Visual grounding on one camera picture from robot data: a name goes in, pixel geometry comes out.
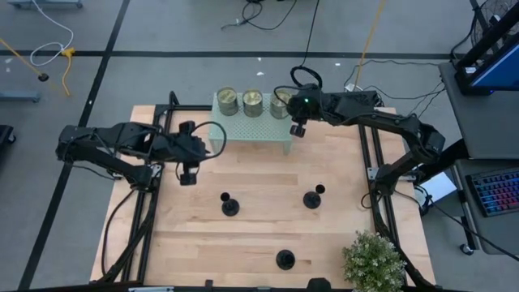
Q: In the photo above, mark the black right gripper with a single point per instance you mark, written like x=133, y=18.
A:
x=298, y=130

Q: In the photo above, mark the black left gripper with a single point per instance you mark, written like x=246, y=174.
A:
x=178, y=148

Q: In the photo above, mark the silver ribbed candle jar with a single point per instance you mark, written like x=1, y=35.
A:
x=227, y=101
x=253, y=103
x=280, y=106

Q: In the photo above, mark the black candlestick holder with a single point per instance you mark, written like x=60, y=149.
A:
x=311, y=200
x=285, y=259
x=230, y=207

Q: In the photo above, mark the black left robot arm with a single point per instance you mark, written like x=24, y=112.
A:
x=101, y=146

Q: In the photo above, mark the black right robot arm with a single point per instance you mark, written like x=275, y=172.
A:
x=385, y=119

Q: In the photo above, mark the pale green mesh shelf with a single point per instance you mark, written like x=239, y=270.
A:
x=251, y=130

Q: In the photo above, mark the black controller box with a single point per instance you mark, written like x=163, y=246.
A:
x=371, y=97

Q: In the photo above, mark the white paper sheet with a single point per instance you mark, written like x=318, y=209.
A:
x=440, y=185

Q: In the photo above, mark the potted green plant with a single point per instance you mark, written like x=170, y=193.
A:
x=373, y=263

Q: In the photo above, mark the grey side desk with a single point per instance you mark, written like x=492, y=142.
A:
x=486, y=121

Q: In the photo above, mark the grey floor base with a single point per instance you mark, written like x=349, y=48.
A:
x=44, y=4
x=18, y=96

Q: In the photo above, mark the backlit rainbow keyboard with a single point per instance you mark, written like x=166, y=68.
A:
x=496, y=192

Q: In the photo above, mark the black monitor blue screen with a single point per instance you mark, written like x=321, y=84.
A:
x=498, y=69

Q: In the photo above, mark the black floor fan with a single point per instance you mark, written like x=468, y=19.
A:
x=492, y=10

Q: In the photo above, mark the grey keyboard desk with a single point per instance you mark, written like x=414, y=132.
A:
x=503, y=231

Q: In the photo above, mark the black aluminium table frame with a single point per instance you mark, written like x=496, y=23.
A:
x=186, y=108

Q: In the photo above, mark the black vertical post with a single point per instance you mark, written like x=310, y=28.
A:
x=486, y=40

